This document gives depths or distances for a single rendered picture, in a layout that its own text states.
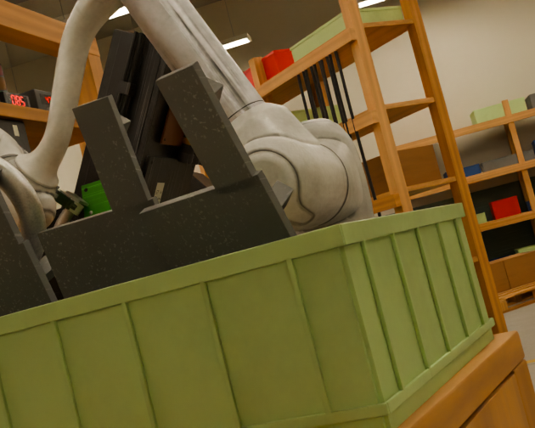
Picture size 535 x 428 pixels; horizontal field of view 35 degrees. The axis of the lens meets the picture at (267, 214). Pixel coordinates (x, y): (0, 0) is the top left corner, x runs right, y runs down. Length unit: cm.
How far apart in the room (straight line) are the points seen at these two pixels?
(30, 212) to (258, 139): 47
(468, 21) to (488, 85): 86
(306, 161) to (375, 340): 69
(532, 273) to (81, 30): 776
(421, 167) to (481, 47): 650
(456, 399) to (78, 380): 35
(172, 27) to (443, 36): 987
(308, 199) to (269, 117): 16
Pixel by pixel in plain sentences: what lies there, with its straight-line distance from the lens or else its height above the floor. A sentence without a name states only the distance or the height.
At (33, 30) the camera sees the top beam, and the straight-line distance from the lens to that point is 288.
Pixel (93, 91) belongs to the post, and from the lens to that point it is 312.
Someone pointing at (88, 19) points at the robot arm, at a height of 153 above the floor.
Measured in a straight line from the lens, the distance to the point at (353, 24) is 473.
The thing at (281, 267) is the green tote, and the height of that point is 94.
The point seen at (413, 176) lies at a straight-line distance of 482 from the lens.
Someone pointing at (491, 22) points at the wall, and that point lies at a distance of 1136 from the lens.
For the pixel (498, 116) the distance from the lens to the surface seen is 1060.
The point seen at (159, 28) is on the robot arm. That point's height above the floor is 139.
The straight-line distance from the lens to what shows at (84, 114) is 92.
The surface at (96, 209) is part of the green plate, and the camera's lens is 222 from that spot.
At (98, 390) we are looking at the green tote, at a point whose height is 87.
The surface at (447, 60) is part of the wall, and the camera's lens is 1124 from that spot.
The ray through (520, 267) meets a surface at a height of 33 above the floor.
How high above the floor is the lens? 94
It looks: 4 degrees up
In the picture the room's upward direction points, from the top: 14 degrees counter-clockwise
